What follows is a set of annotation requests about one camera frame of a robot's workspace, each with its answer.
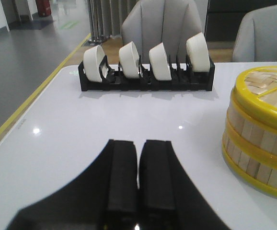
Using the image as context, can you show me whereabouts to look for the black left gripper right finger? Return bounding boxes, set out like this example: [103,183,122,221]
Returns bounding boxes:
[139,140,229,230]

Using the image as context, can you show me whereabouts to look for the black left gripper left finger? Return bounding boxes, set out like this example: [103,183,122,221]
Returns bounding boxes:
[7,139,138,230]

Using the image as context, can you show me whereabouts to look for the woven bamboo steamer lid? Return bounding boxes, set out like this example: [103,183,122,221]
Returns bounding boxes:
[231,66,277,131]

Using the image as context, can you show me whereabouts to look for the bamboo steamer tier yellow rims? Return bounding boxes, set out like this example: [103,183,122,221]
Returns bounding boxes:
[222,131,277,197]

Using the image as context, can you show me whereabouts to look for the black bowl rack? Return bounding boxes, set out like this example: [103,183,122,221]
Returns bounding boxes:
[78,56,215,92]

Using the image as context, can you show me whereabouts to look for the white ceramic bowl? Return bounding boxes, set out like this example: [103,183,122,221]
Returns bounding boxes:
[119,41,139,79]
[83,45,105,82]
[149,43,172,81]
[186,33,210,72]

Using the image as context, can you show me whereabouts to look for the grey upholstered chair left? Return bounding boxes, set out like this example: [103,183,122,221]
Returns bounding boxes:
[121,0,202,64]

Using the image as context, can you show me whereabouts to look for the grey upholstered chair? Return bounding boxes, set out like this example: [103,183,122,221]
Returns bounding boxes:
[121,0,202,64]
[232,5,277,62]

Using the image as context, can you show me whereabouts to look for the dark sideboard cabinet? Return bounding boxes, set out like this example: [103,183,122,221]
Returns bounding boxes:
[205,0,277,42]

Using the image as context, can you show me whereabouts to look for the grey upholstered chair right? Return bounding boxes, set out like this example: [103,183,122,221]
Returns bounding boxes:
[232,5,277,62]

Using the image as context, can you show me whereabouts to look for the red box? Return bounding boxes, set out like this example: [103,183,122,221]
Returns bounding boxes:
[36,0,51,17]

